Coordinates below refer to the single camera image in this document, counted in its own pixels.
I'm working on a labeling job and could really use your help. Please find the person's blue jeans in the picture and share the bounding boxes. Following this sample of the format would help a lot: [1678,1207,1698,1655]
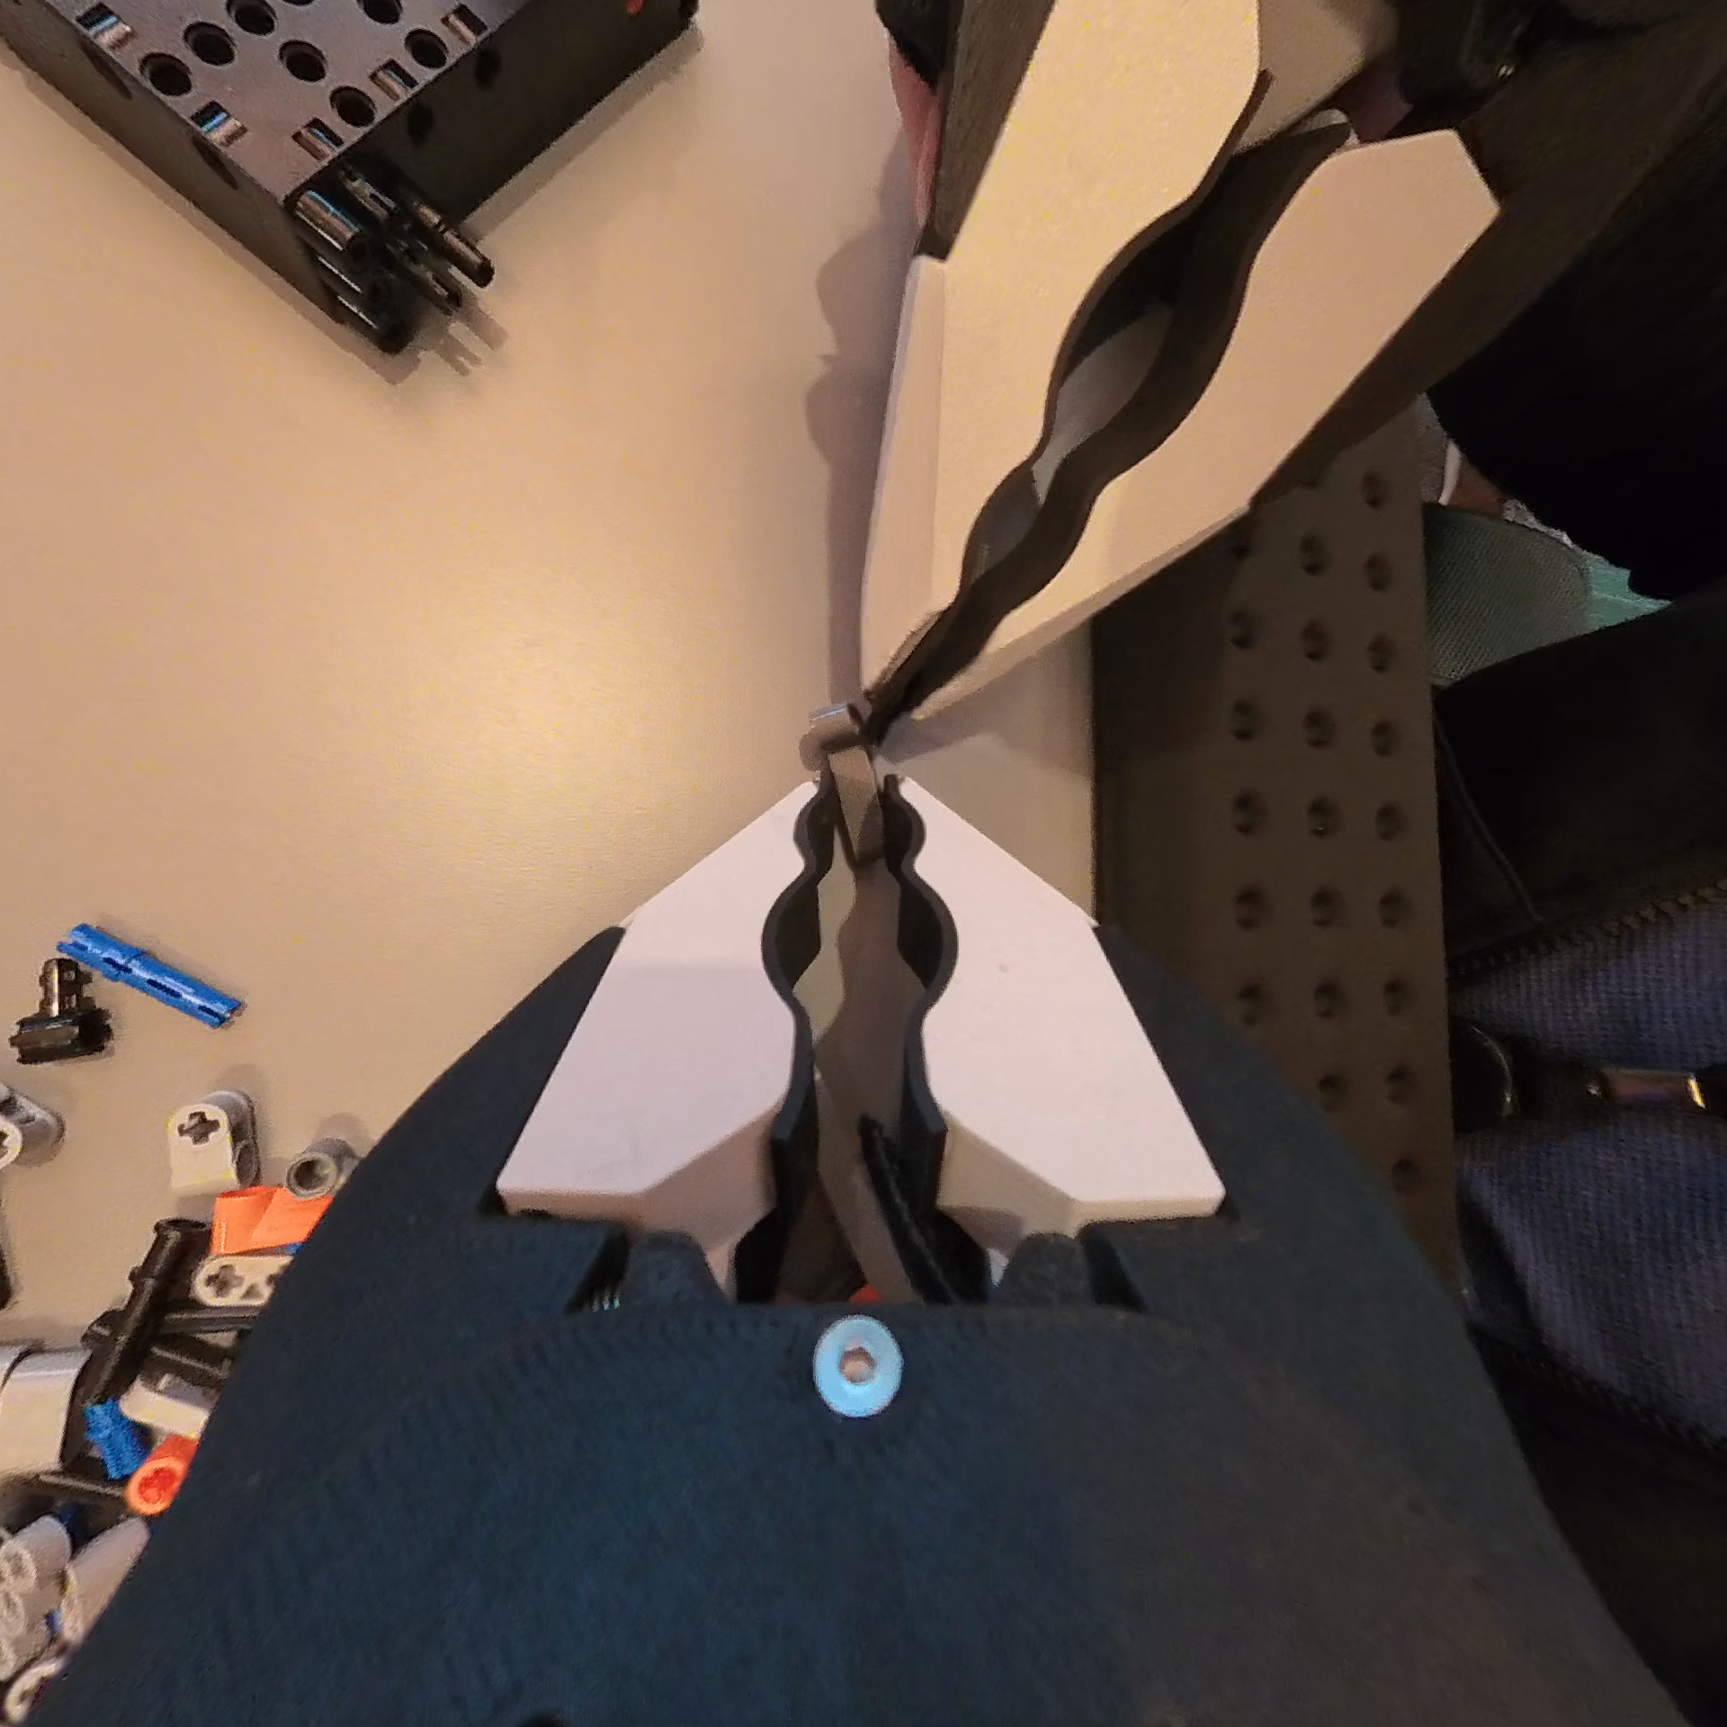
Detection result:
[1449,890,1727,1433]

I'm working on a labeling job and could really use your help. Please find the pile of building pieces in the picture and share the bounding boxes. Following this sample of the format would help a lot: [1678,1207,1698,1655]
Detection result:
[0,924,373,1727]

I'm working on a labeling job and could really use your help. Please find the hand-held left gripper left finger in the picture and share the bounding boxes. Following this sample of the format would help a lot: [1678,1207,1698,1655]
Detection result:
[494,779,845,1299]

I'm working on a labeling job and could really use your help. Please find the person's right hand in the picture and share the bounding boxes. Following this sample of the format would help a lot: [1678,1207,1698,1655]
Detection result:
[893,47,949,229]

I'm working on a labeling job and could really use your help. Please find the grey beam piece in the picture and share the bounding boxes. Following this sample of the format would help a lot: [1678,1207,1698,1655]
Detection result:
[805,702,898,871]

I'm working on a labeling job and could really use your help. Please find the person's black jacket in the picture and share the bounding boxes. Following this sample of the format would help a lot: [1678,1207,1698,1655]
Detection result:
[1430,594,1727,973]

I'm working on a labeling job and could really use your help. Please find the dark teal cloth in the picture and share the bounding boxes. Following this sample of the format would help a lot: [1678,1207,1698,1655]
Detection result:
[1423,500,1675,690]

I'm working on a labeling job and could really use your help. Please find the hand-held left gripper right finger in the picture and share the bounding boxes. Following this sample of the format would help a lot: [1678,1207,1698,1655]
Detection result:
[879,776,1229,1296]

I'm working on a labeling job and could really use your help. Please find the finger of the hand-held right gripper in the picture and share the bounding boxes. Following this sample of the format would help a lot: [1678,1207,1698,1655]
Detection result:
[884,122,1504,727]
[861,0,1277,710]

